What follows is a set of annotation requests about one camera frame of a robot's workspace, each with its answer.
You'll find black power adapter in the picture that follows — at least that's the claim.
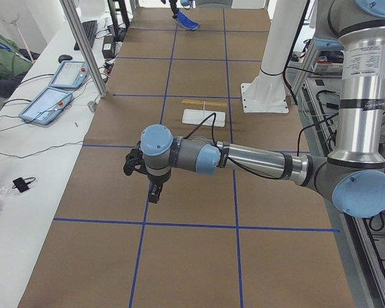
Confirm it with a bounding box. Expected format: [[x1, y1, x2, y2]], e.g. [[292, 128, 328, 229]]
[[102, 35, 116, 59]]

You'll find blue microfibre towel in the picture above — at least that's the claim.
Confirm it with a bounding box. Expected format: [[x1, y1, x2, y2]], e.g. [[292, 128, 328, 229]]
[[176, 11, 200, 31]]

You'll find black computer mouse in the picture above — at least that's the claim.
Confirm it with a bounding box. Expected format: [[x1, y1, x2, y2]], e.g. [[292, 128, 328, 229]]
[[58, 55, 73, 63]]

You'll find inner wooden rack rod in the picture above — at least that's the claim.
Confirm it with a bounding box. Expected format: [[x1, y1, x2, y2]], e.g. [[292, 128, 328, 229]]
[[183, 101, 228, 108]]

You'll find black keyboard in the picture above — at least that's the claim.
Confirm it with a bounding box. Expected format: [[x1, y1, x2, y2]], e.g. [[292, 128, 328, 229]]
[[81, 20, 98, 48]]

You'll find lower teach pendant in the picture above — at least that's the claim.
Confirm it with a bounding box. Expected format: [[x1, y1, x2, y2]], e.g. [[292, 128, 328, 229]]
[[18, 87, 73, 126]]

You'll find upper teach pendant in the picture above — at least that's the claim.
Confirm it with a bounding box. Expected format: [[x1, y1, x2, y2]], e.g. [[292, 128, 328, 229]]
[[49, 60, 88, 89]]

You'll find aluminium frame post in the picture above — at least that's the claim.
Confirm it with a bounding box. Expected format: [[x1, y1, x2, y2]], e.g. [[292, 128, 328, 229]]
[[60, 0, 107, 98]]

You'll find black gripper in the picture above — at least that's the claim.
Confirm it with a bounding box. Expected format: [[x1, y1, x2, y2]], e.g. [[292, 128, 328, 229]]
[[123, 141, 171, 203]]

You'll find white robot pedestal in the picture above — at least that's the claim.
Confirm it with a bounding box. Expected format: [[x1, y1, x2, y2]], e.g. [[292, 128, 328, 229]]
[[241, 0, 309, 114]]

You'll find white towel rack base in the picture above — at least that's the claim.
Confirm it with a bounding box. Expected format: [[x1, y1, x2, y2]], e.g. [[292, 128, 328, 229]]
[[182, 109, 226, 127]]

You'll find green jacket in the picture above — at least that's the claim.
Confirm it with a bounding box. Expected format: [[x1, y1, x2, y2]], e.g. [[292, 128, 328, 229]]
[[0, 34, 33, 80]]

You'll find teach pendant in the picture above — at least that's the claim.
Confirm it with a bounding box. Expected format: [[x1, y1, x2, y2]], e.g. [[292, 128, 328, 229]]
[[49, 60, 88, 89], [18, 87, 73, 126]]

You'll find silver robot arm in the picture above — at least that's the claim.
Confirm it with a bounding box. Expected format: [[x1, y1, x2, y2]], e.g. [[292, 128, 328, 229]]
[[123, 1, 385, 218], [169, 0, 193, 19]]

